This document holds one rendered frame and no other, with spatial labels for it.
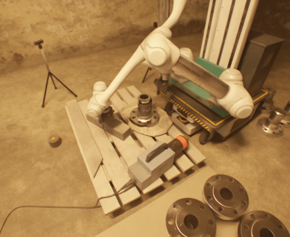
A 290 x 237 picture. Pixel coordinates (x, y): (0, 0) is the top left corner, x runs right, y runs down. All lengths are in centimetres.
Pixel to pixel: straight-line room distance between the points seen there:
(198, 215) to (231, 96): 68
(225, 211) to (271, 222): 24
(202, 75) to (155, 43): 32
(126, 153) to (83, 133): 42
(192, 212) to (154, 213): 32
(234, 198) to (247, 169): 54
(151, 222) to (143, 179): 30
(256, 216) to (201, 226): 32
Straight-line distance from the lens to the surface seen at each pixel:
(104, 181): 123
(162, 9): 147
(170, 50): 89
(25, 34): 339
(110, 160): 131
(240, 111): 112
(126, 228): 124
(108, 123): 145
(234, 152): 170
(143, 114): 146
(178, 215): 101
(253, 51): 155
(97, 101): 114
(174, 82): 166
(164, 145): 110
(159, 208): 127
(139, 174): 110
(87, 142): 143
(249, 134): 194
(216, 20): 154
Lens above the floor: 120
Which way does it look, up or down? 42 degrees down
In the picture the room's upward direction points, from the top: straight up
